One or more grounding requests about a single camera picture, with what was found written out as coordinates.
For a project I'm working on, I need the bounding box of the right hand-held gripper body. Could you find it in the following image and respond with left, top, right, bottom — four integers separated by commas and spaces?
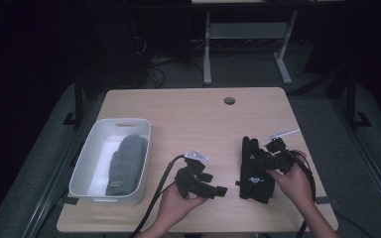
264, 128, 301, 176

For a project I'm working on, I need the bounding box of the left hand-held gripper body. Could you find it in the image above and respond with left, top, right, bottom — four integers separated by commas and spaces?
175, 151, 218, 199

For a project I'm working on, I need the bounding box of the black glove with white mark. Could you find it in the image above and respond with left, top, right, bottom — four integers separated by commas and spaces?
239, 158, 276, 204

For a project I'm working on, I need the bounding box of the grey mitten with label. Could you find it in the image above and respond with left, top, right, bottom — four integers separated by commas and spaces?
105, 133, 149, 197

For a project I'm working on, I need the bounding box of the white plastic bin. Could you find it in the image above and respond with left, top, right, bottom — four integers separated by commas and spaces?
68, 118, 153, 206

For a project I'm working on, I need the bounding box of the person's left hand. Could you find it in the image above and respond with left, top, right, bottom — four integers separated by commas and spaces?
157, 184, 207, 222

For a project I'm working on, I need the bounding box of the person's right hand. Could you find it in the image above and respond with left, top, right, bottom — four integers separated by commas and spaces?
266, 150, 316, 207

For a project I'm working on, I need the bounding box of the black metal stand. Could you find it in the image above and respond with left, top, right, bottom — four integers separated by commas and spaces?
63, 72, 87, 129
344, 68, 373, 130

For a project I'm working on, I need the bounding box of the left hand-held gripper black cable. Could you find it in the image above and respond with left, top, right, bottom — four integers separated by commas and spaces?
130, 154, 187, 238

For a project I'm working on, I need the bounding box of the hand-held gripper black cable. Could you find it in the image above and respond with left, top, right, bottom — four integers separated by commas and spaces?
279, 145, 318, 238
130, 154, 187, 238

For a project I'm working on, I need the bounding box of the right hand-held gripper black cable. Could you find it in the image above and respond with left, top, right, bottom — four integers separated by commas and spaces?
279, 145, 318, 238

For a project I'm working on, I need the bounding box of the metal floor rail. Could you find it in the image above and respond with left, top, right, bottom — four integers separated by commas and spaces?
22, 98, 97, 238
330, 98, 381, 229

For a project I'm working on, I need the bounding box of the tangle of floor cables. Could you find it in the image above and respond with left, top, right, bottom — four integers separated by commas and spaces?
133, 35, 206, 89

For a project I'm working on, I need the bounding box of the white metal desk frame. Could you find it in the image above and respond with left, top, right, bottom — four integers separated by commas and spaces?
202, 9, 300, 86

